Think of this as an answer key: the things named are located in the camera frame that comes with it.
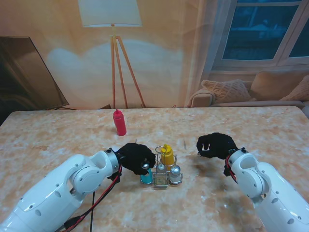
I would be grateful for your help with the clear square seasoning bottle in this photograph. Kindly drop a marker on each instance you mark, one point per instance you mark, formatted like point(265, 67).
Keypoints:
point(161, 176)

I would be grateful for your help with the white framed window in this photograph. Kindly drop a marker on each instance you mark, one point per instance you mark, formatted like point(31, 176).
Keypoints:
point(253, 31)

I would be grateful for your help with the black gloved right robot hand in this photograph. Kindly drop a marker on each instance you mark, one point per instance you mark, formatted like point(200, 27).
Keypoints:
point(217, 145)

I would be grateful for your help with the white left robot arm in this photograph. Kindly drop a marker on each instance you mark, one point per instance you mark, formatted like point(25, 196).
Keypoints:
point(62, 188)

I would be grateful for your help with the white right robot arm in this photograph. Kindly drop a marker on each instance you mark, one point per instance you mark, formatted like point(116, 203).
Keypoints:
point(270, 191)

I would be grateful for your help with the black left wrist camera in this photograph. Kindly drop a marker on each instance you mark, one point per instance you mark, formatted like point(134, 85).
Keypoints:
point(114, 176)

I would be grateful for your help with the dark flat television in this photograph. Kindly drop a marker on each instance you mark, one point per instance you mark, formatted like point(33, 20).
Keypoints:
point(21, 77)

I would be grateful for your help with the yellow squeeze bottle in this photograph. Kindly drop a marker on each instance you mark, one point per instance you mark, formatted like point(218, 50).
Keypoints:
point(167, 158)

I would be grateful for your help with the clear shaker with silver cap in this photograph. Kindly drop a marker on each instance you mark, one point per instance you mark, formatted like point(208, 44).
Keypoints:
point(175, 173)

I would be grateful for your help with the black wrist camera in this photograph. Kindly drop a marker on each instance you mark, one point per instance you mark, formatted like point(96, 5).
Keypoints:
point(227, 170)
point(114, 176)

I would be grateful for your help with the teal shaker with silver cap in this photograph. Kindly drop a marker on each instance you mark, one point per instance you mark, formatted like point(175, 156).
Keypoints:
point(146, 177)

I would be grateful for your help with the tripod floor lamp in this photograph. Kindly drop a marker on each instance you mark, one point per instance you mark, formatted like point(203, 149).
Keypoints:
point(111, 12)

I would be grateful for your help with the beige knit cushion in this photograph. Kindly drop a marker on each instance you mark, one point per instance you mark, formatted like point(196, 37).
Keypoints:
point(299, 91)
point(227, 90)

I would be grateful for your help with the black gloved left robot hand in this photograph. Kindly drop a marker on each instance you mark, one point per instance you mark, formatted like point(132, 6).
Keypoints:
point(135, 157)

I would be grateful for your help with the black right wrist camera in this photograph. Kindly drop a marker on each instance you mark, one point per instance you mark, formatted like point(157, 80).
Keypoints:
point(227, 170)

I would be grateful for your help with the red squeeze bottle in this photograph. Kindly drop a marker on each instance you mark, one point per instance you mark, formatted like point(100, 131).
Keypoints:
point(119, 123)

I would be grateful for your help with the sheer beige curtain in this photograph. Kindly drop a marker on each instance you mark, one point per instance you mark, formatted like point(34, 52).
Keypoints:
point(198, 48)

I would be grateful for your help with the beige sofa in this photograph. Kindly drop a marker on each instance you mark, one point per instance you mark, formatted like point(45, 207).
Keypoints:
point(272, 87)

